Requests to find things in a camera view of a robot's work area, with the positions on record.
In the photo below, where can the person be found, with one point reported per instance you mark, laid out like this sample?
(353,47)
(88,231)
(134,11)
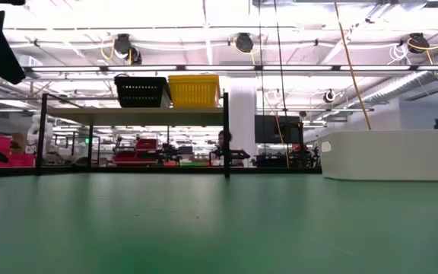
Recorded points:
(224,139)

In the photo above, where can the linear ceiling light strip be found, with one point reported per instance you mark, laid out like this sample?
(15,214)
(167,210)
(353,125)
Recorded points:
(219,68)

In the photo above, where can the red tool chest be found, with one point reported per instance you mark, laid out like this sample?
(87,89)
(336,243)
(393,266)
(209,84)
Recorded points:
(143,150)

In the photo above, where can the green table mat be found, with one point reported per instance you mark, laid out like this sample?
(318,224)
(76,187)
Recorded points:
(219,228)

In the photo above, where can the white robot figure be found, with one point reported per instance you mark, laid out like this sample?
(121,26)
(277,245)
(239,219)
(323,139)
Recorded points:
(36,131)

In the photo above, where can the cardboard box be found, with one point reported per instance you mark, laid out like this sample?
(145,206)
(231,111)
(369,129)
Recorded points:
(18,142)

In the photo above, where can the black wall monitor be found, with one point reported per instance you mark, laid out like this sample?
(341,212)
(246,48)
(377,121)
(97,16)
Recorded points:
(276,129)

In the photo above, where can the wooden shelf with black frame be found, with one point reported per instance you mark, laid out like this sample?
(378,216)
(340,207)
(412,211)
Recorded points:
(135,116)

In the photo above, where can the black aluminium table frame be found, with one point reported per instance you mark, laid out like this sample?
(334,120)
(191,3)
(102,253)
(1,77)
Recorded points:
(127,171)

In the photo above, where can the silver ventilation duct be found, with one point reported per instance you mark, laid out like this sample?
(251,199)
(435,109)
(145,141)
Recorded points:
(401,85)

